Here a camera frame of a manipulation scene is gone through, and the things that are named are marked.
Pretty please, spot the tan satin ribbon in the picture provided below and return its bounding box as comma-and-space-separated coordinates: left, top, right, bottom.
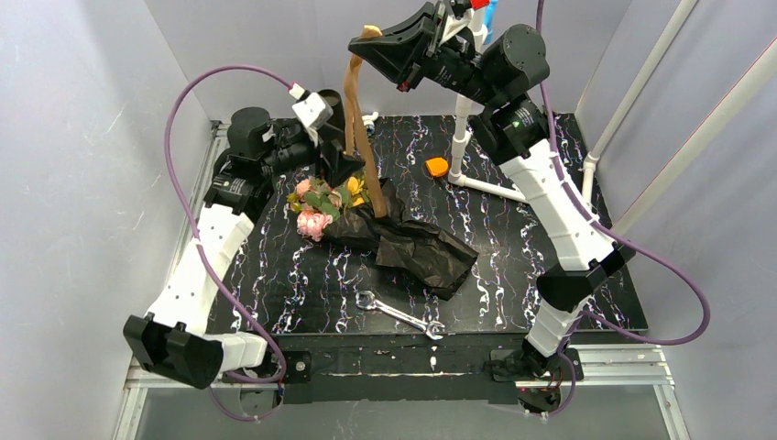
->
343, 54, 387, 218

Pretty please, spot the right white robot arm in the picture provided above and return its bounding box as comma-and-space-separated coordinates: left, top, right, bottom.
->
348, 1, 627, 358

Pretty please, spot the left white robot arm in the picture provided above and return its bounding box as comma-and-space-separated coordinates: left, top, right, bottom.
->
123, 107, 363, 390

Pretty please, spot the black cone vase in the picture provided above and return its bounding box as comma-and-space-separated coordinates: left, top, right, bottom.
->
317, 89, 345, 156

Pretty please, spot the blue clip on pipe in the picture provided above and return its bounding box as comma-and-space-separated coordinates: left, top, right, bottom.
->
484, 0, 498, 44

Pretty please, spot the small white pipe fitting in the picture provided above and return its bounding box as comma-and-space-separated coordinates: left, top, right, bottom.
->
362, 112, 379, 137

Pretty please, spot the orange tape measure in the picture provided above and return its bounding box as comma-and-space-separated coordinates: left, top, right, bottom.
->
424, 157, 450, 179

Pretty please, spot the silver combination wrench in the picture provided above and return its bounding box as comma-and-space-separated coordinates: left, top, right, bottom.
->
356, 291, 445, 341

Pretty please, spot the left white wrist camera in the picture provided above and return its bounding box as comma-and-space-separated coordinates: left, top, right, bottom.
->
288, 82, 334, 147

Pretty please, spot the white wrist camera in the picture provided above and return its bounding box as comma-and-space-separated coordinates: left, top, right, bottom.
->
288, 82, 334, 147
440, 0, 490, 43

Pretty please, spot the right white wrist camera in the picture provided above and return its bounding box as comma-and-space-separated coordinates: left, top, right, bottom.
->
440, 0, 490, 43

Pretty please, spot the white pvc pipe frame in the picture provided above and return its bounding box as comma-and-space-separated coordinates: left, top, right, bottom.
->
447, 0, 777, 244

